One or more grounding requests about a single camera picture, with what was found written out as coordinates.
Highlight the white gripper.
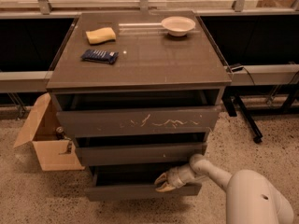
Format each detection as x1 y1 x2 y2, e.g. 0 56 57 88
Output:
154 164 206 192

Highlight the grey bottom drawer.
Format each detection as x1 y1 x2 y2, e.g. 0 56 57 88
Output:
85 161 201 202

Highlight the grey drawer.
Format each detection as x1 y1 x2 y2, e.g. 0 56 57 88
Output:
76 133 207 166
57 91 221 137
85 161 201 202

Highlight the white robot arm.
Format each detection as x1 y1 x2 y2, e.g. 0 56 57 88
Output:
154 154 294 224

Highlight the grey top drawer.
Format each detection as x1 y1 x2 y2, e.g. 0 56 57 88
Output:
57 91 221 137

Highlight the grey middle drawer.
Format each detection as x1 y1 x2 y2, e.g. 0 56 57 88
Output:
76 133 207 166

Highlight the grey three-drawer cabinet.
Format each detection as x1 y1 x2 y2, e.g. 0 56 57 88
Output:
46 10 233 202

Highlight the open cardboard box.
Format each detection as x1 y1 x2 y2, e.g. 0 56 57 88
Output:
13 93 85 171

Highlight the black wheeled stand leg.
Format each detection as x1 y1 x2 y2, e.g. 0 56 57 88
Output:
222 94 263 144

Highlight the can inside cardboard box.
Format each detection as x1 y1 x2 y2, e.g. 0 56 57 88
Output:
55 127 65 139

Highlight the blue snack packet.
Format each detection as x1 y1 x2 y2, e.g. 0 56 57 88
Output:
81 49 119 64

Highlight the white bowl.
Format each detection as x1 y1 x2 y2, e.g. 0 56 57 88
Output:
161 16 195 37

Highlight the yellow sponge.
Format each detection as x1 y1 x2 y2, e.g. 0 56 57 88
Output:
86 27 116 45

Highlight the metal window railing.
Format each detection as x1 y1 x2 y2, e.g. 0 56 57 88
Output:
0 0 299 17

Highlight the black power adapter with cable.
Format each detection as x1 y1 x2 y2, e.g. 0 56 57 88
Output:
228 63 255 86

